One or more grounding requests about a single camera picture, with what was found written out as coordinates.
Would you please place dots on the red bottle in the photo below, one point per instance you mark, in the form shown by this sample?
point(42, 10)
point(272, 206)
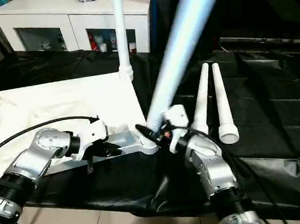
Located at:
point(92, 43)

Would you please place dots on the black box with tan label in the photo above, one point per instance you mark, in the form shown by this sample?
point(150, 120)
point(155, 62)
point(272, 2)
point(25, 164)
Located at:
point(205, 24)

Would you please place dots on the dark metal rail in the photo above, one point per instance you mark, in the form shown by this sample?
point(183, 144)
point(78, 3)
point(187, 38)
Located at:
point(269, 39)

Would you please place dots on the white plastic table leg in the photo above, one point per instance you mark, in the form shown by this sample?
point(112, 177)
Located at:
point(223, 106)
point(121, 31)
point(201, 103)
point(181, 47)

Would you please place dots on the white cabinet with glass doors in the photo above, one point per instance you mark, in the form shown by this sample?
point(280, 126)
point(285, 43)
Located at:
point(54, 15)

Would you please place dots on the black mat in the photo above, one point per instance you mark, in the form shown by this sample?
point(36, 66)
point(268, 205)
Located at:
point(275, 112)

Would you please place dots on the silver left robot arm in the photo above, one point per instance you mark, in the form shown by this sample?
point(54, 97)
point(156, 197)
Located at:
point(29, 163)

